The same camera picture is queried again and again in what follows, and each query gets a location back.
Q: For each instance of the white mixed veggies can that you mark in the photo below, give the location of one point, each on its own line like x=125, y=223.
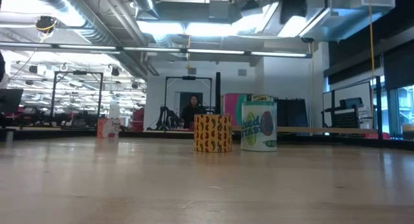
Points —
x=258, y=130

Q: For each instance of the black background robot arm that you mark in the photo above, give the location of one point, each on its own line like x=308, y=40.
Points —
x=166, y=118

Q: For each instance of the rainbow striped box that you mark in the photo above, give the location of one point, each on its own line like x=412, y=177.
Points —
x=233, y=109

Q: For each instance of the yellow background object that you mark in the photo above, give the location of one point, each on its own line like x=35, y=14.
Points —
x=408, y=131

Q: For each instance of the black shelf divider post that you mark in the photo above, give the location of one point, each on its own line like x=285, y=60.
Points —
x=218, y=91

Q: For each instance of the orange white can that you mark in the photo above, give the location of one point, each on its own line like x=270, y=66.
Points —
x=108, y=128

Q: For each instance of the grey wall vent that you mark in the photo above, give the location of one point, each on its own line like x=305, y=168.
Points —
x=242, y=72

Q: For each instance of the yellow chili pepper box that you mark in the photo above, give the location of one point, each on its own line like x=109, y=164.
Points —
x=213, y=133

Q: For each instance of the red chair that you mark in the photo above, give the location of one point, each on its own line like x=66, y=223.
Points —
x=138, y=120

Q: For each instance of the black gantry frame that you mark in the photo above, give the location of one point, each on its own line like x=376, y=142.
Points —
x=79, y=72
x=189, y=77

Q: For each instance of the black window blind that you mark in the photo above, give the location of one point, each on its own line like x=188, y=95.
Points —
x=399, y=68

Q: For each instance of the long ceiling light fixture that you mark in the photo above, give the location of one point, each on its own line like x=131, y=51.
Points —
x=213, y=51

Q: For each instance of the person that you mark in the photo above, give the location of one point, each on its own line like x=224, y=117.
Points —
x=192, y=115

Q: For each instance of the black-framed whiteboard panel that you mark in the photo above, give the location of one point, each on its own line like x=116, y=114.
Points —
x=352, y=91

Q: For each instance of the silver spiral ventilation duct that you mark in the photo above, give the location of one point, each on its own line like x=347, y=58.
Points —
x=93, y=33

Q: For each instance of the white ceiling ventilation unit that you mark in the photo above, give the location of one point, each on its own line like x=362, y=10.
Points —
x=349, y=20

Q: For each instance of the black monitor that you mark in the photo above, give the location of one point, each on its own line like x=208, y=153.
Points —
x=9, y=101

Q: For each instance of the black perforated crate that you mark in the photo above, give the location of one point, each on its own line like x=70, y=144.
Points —
x=346, y=120

